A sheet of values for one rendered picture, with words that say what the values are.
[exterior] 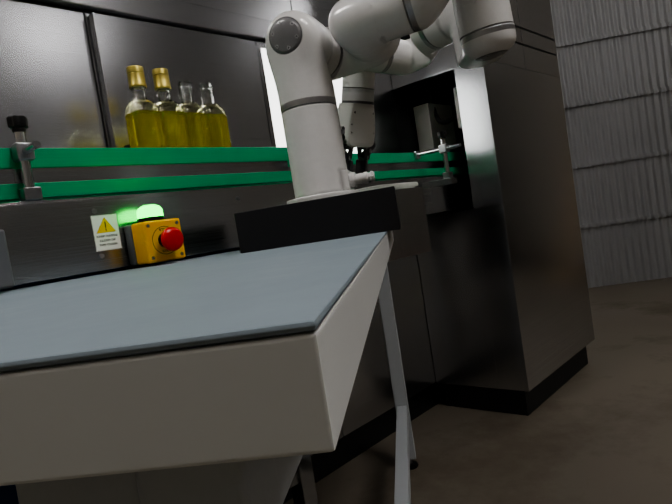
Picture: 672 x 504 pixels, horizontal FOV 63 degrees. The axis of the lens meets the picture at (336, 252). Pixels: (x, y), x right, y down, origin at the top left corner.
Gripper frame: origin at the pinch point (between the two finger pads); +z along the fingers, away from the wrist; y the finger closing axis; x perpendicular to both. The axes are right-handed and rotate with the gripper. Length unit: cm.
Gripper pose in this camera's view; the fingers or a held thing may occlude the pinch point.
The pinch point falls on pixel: (354, 169)
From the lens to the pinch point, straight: 132.5
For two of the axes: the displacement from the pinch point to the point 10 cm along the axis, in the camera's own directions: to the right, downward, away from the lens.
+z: -0.4, 9.7, 2.2
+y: -6.5, 1.4, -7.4
